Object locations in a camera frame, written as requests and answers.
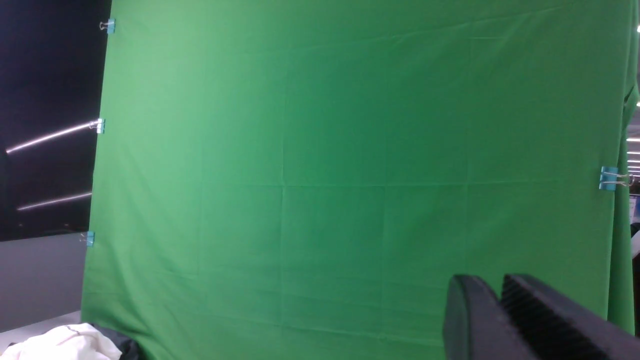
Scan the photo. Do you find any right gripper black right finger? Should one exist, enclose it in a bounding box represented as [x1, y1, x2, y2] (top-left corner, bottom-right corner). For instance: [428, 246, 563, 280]
[500, 274, 640, 360]

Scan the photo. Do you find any green backdrop cloth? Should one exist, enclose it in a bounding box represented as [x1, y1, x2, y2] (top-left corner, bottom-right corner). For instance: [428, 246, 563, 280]
[81, 0, 639, 360]

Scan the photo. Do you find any blue binder clip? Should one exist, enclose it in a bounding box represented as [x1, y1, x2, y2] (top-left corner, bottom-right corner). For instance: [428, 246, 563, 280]
[78, 231, 96, 248]
[598, 166, 637, 192]
[89, 118, 106, 134]
[98, 18, 115, 35]

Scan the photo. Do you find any upper blue binder clip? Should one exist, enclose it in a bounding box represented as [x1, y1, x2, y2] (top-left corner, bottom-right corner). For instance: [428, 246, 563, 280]
[98, 18, 115, 35]

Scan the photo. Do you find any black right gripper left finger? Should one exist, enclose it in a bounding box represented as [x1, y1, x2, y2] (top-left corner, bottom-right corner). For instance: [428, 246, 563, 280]
[442, 275, 538, 360]

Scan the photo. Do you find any crumpled white shirt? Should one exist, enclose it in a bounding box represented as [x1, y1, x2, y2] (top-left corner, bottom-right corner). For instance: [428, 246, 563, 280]
[0, 323, 123, 360]

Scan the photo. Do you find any middle blue binder clip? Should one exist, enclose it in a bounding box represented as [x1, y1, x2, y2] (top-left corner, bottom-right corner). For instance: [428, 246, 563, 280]
[89, 118, 106, 134]

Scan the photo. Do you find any lower blue binder clip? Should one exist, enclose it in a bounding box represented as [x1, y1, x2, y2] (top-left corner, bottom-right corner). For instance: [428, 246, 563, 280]
[78, 231, 96, 248]

